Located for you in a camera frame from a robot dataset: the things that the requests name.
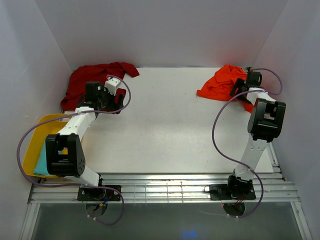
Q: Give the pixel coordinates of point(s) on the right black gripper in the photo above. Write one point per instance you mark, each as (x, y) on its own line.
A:
(239, 83)

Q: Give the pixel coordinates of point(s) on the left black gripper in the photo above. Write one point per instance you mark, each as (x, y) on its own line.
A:
(113, 106)

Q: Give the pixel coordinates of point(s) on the orange t shirt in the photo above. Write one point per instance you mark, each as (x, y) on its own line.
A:
(220, 85)

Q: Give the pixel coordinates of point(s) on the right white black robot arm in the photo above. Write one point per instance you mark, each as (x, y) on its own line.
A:
(264, 125)

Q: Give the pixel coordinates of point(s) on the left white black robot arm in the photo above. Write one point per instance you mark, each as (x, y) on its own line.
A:
(64, 153)

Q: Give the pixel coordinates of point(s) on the dark red t shirt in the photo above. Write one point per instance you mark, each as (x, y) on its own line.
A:
(93, 73)

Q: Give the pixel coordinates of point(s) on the yellow plastic tray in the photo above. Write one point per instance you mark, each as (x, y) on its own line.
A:
(36, 143)

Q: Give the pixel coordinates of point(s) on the teal folded t shirt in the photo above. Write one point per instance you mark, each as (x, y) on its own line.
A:
(41, 166)

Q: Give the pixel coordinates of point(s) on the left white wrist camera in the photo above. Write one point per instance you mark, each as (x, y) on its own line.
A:
(112, 84)

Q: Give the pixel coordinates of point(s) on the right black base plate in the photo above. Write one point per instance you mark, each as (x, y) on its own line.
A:
(222, 192)

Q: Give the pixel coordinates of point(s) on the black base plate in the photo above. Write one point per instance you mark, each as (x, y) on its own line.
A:
(96, 194)
(222, 192)

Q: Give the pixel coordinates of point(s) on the aluminium rail frame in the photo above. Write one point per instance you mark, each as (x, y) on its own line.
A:
(171, 189)

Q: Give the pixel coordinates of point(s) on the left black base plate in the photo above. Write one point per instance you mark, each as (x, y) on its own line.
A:
(96, 194)

